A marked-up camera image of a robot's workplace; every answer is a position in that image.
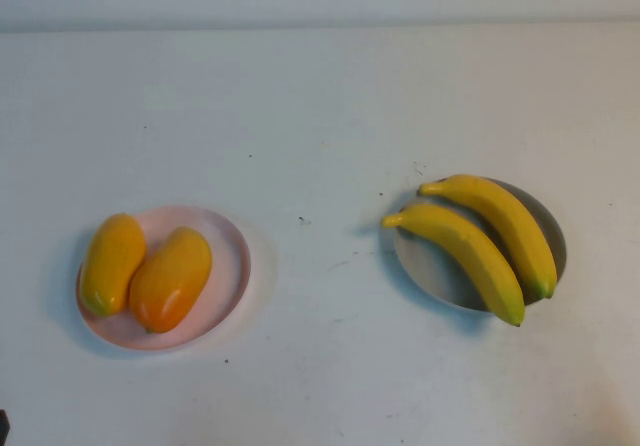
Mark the orange-tinted yellow mango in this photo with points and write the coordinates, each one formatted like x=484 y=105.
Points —
x=170 y=281

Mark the slim curved yellow banana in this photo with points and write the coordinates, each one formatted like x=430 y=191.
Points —
x=510 y=221

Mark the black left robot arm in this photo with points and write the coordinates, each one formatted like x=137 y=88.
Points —
x=4 y=423

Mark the large yellow banana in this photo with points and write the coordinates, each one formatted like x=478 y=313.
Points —
x=470 y=251

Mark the grey-blue round plate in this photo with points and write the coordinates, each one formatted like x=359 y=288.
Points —
x=425 y=271

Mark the pink round plate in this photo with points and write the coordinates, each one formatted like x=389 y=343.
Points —
x=225 y=266

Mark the yellow mango with green tip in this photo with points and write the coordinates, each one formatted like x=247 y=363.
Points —
x=112 y=266

